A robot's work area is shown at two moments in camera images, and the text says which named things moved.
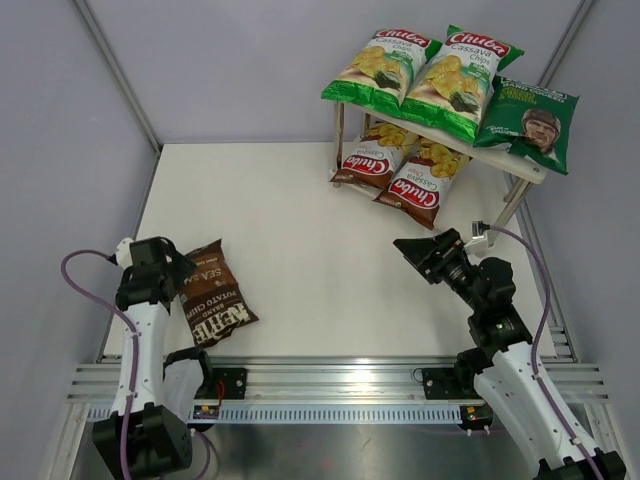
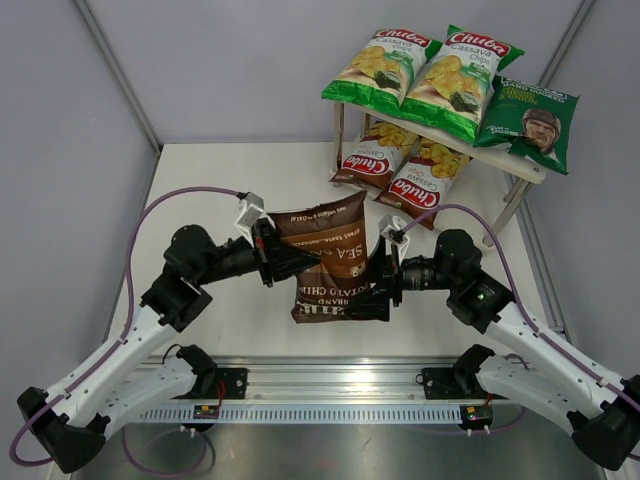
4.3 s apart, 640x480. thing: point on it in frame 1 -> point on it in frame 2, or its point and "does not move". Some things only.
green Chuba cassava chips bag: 384,69 does not move
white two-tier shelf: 522,175 does not move
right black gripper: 421,251 -> 386,270
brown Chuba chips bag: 377,157 does not move
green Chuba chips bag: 455,86 does not move
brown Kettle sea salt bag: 211,299 -> 336,232
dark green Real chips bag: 533,121 does not move
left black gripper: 180,268 -> 277,257
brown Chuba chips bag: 420,184 does not move
